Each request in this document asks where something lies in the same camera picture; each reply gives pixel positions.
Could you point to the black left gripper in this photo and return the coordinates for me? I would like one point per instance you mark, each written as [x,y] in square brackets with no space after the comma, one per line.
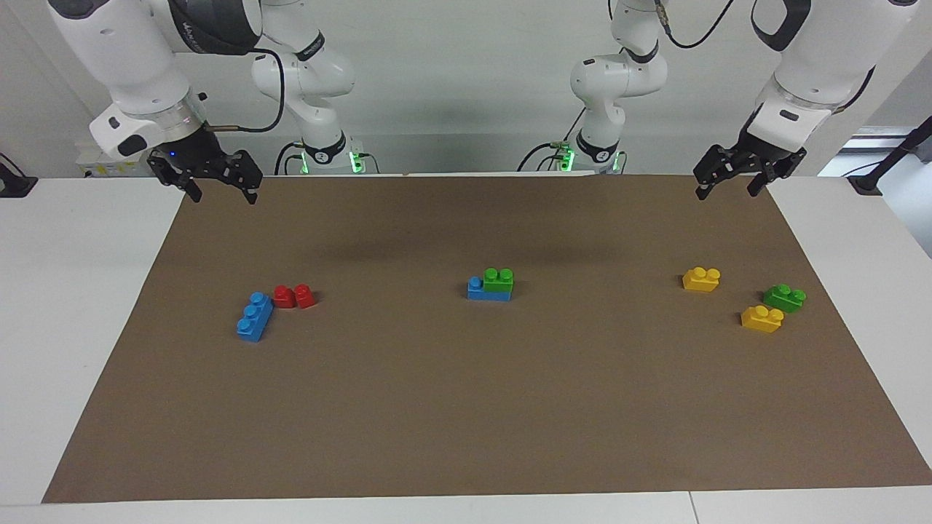
[764,154]

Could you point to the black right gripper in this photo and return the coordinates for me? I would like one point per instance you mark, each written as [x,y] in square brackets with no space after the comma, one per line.
[193,156]

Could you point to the green two-stud toy block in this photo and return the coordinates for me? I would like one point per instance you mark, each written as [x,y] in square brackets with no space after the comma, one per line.
[499,284]
[783,298]

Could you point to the blue three-stud toy block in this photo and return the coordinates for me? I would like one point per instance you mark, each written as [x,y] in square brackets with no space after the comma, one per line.
[477,292]
[253,320]

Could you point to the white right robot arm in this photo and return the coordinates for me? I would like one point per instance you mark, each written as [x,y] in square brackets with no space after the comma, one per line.
[131,51]

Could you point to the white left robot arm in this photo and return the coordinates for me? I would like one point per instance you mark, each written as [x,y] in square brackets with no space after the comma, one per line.
[830,44]

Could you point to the yellow two-stud toy block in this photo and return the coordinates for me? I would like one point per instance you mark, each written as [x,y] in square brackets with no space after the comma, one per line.
[700,281]
[761,320]

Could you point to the red two-stud toy block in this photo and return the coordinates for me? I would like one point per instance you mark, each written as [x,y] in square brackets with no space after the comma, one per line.
[295,297]

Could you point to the white box with yellow label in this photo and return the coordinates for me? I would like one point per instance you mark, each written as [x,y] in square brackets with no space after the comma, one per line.
[109,169]

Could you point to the black clamp with rod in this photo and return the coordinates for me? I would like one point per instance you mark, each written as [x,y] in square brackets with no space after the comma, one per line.
[866,182]

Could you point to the black table clamp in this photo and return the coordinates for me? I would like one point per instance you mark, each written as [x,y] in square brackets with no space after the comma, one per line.
[14,185]

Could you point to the brown paper table mat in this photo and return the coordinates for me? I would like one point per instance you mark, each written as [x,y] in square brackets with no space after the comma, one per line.
[466,407]

